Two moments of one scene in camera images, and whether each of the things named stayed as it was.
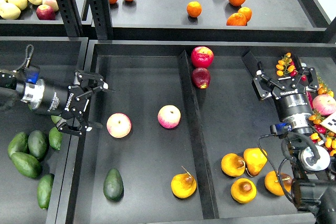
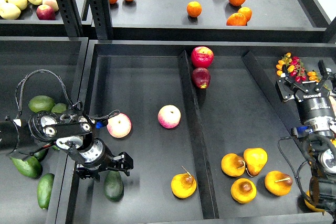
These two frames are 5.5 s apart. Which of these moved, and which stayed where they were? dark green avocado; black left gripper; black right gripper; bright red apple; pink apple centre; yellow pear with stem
Moved: black right gripper; black left gripper
Stayed: bright red apple; yellow pear with stem; dark green avocado; pink apple centre
